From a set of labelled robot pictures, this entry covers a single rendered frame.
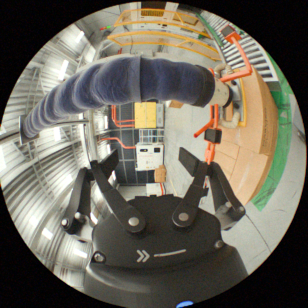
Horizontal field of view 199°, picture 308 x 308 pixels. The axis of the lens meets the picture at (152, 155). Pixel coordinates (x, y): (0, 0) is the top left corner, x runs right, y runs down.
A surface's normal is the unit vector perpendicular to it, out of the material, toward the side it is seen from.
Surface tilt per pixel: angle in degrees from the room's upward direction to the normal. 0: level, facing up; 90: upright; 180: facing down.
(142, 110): 90
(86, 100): 107
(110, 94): 98
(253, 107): 0
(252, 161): 0
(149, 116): 90
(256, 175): 0
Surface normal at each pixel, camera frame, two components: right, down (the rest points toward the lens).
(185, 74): -0.16, 0.55
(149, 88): 0.40, 0.83
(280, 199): -1.00, 0.03
